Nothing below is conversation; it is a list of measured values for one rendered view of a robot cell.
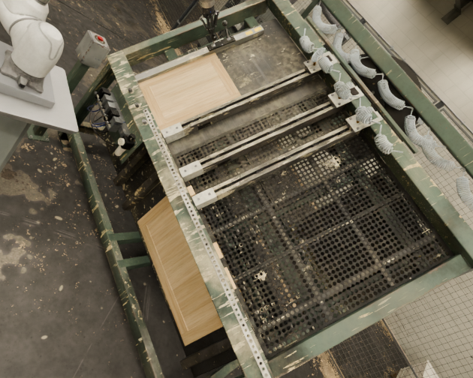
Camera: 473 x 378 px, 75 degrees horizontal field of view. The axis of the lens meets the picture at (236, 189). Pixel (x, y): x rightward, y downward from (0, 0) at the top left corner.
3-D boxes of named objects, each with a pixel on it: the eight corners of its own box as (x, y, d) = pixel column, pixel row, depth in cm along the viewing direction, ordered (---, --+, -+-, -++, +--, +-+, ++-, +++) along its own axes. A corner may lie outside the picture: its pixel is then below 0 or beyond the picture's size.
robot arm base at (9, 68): (-4, 77, 134) (1, 68, 132) (5, 50, 147) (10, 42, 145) (40, 99, 147) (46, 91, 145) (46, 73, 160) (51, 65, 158)
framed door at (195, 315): (140, 221, 225) (137, 221, 223) (188, 178, 201) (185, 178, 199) (187, 344, 194) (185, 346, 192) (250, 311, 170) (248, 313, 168)
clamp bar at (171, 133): (162, 133, 193) (151, 111, 171) (325, 63, 208) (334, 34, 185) (168, 146, 190) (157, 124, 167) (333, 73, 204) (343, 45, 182)
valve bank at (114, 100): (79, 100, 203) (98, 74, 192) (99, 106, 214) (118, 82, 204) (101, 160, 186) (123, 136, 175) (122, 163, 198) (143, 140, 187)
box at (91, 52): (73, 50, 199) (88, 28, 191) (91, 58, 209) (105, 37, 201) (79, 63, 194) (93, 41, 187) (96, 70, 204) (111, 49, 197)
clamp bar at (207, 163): (179, 171, 183) (170, 151, 161) (349, 94, 198) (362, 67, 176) (186, 184, 180) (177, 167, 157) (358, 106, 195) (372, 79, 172)
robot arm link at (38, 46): (20, 75, 138) (45, 40, 129) (1, 43, 139) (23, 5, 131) (53, 81, 153) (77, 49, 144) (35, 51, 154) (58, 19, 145)
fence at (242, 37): (136, 79, 209) (134, 76, 206) (260, 29, 221) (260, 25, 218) (139, 85, 208) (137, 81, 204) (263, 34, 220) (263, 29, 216)
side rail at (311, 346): (266, 358, 151) (267, 361, 141) (447, 256, 165) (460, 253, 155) (273, 374, 149) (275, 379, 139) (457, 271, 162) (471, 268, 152)
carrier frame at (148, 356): (57, 131, 250) (111, 55, 214) (178, 155, 365) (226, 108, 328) (150, 427, 175) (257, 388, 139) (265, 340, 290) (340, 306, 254)
